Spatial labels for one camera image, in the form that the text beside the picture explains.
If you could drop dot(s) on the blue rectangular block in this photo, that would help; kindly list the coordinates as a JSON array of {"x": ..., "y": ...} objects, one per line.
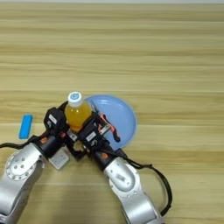
[{"x": 25, "y": 127}]

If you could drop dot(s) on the orange juice bottle white cap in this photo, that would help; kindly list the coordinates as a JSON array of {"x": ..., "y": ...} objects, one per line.
[{"x": 77, "y": 115}]

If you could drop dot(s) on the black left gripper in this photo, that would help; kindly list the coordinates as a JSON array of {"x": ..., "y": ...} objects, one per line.
[{"x": 51, "y": 143}]

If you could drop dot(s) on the left gripper labelled black box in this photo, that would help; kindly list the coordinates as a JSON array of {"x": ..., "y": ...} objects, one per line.
[{"x": 54, "y": 119}]

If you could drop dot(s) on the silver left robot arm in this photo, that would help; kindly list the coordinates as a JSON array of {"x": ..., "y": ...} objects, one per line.
[{"x": 20, "y": 172}]

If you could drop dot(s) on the orange black needle-nose pliers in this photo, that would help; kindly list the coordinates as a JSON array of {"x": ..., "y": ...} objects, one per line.
[{"x": 116, "y": 134}]

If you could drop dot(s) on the right gripper labelled black box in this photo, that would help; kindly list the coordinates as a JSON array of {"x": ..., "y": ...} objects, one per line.
[{"x": 91, "y": 135}]

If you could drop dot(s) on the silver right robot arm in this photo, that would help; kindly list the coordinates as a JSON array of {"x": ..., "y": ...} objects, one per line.
[{"x": 128, "y": 186}]

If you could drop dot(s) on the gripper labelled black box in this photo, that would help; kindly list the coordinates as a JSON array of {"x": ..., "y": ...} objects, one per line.
[
  {"x": 54, "y": 119},
  {"x": 91, "y": 135}
]

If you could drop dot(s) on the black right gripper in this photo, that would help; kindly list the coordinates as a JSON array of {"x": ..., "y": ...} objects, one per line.
[{"x": 105, "y": 156}]

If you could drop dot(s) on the round light blue plate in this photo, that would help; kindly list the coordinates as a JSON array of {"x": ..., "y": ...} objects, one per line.
[{"x": 122, "y": 116}]

